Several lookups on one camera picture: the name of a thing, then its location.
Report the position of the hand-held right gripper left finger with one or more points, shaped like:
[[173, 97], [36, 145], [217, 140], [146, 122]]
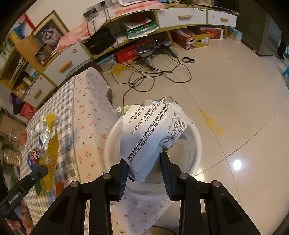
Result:
[[123, 178]]

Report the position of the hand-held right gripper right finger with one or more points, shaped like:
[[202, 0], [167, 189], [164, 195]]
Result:
[[166, 178]]

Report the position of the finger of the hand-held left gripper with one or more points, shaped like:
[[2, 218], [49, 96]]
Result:
[[37, 175]]

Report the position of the yellow snack packet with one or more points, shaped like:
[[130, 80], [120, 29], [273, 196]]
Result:
[[50, 156]]

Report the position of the white plastic bin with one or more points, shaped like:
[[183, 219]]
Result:
[[189, 153]]

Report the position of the white printed snack packet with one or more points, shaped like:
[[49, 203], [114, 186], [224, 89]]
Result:
[[153, 135]]

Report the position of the fruit print bag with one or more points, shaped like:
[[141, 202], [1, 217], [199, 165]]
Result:
[[20, 218]]

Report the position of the cartoon print packet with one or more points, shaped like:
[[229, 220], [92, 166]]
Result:
[[33, 156]]

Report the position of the orange packet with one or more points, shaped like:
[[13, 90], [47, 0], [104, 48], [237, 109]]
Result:
[[60, 188]]

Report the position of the glass jar with nuts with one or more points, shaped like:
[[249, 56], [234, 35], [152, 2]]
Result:
[[12, 157]]

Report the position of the clear plastic wrapper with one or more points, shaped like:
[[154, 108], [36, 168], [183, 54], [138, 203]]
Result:
[[46, 139]]

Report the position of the clear jar with orange fruit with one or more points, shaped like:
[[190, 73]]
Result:
[[19, 139]]

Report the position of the small yellow wrapper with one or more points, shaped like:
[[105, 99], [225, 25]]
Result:
[[51, 119]]

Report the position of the grey white checked tablecloth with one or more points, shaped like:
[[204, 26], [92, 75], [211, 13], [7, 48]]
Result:
[[85, 126]]

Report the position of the crumpled clear wrapper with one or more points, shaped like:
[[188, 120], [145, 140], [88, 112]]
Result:
[[117, 110]]

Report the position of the purple cloth hat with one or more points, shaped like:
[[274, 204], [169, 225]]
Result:
[[15, 104]]

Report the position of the black chair back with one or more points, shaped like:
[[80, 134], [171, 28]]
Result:
[[76, 69]]

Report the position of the red flat box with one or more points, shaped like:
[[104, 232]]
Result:
[[127, 54]]

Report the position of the spare gripper device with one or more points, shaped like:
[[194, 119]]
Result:
[[166, 44], [145, 54]]

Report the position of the black box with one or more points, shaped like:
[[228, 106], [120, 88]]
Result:
[[100, 40]]

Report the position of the cartoon print cardboard box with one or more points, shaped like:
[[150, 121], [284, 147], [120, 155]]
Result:
[[189, 38]]

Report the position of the framed cat picture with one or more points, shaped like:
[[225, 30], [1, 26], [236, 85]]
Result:
[[50, 32]]

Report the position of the green white bag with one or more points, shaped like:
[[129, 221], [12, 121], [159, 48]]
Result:
[[140, 29]]

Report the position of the long yellow white cabinet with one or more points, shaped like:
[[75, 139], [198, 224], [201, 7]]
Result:
[[162, 27]]

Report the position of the blue plastic crate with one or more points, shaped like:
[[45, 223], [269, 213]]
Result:
[[286, 75]]

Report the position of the blue picture box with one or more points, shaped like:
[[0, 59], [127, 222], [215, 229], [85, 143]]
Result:
[[234, 34]]

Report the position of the pink white patterned cloth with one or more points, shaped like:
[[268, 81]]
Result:
[[137, 6]]

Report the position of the grey metal cabinet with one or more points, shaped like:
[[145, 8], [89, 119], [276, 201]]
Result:
[[259, 29]]

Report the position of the black television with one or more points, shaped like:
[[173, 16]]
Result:
[[225, 5]]

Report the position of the red picture white frame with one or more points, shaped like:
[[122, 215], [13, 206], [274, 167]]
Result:
[[213, 33]]

